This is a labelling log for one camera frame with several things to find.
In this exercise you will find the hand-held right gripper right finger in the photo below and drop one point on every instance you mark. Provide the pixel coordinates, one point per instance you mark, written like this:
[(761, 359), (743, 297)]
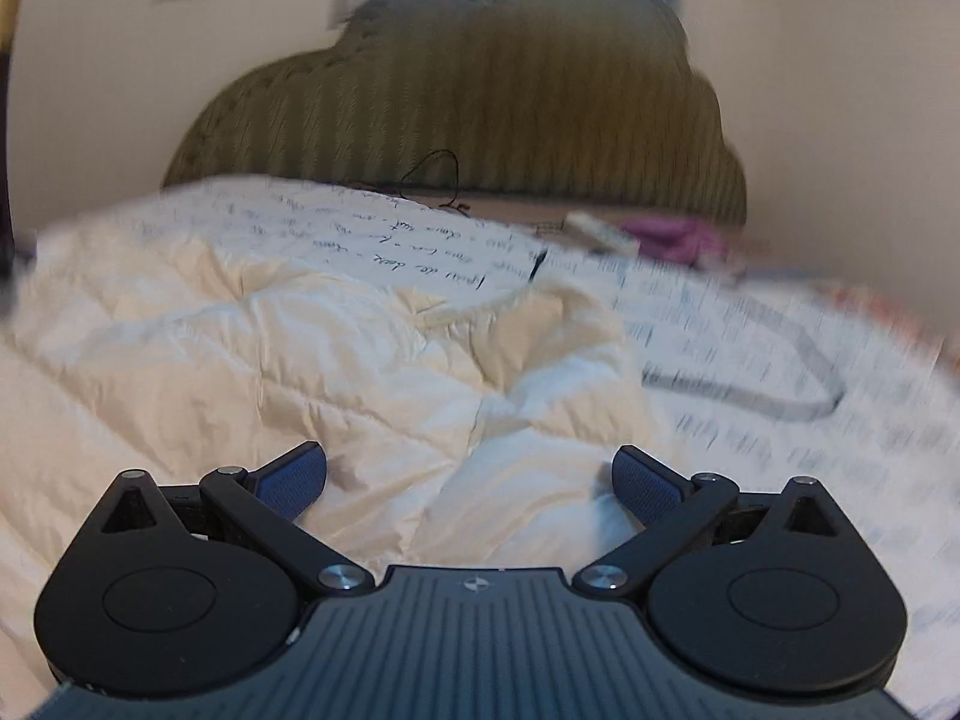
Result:
[(643, 481)]

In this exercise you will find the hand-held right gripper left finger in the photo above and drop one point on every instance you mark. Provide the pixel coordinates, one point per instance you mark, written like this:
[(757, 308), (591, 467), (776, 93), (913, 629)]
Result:
[(296, 481)]

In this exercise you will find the white script-print bed blanket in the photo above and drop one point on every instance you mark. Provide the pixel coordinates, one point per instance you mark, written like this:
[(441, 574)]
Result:
[(750, 405)]

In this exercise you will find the purple cloth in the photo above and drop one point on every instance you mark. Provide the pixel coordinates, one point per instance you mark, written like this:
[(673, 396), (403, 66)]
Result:
[(675, 238)]

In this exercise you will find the green striped padded headboard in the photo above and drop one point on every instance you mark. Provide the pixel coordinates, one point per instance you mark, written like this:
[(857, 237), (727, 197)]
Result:
[(465, 90)]

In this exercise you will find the white puffer jacket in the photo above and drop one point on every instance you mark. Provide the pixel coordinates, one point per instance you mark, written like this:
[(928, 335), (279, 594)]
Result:
[(300, 375)]

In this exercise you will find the floral printed cloth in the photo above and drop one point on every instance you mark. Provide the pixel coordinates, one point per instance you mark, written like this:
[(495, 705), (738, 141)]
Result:
[(892, 307)]

